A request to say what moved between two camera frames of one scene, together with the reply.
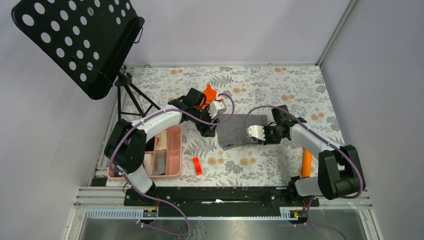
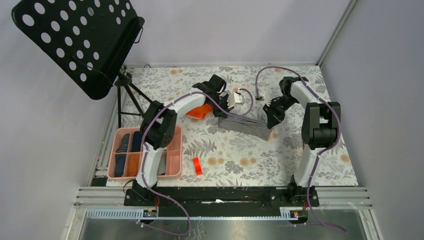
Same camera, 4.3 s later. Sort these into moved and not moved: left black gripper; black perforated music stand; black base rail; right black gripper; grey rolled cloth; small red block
Moved: right black gripper; left black gripper
Not moved: black base rail; grey rolled cloth; small red block; black perforated music stand
